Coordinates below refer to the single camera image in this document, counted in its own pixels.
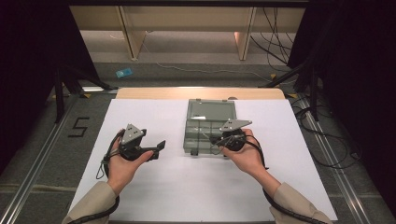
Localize metal floor rail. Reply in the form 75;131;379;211
0;92;82;224
297;96;372;224

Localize white floor cable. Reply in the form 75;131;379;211
141;40;274;83

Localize hand-held gripper cable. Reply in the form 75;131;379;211
211;133;328;224
66;129;125;224

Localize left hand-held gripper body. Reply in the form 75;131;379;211
119;123;157;161

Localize black floor cables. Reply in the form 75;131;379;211
292;94;363;171

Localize right hand-held gripper cable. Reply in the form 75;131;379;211
211;133;328;224

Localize black curtain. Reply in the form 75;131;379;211
288;0;396;216
0;0;101;175

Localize bundle of black hanging cables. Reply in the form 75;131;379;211
250;7;297;66

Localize beige wooden bench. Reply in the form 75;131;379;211
69;5;306;62

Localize black metal stand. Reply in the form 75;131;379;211
54;63;120;124
258;60;320;122

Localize white table mat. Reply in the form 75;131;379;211
68;98;339;222

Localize left hand-held gripper cable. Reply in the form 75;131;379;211
66;129;125;224

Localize grey plastic compartment box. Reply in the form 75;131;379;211
183;98;241;158

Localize person's left hand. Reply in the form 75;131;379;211
106;138;155;196

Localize person's right hand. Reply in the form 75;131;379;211
221;129;275;188

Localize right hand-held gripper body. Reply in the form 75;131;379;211
219;119;253;153

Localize blue card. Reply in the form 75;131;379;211
115;67;134;79

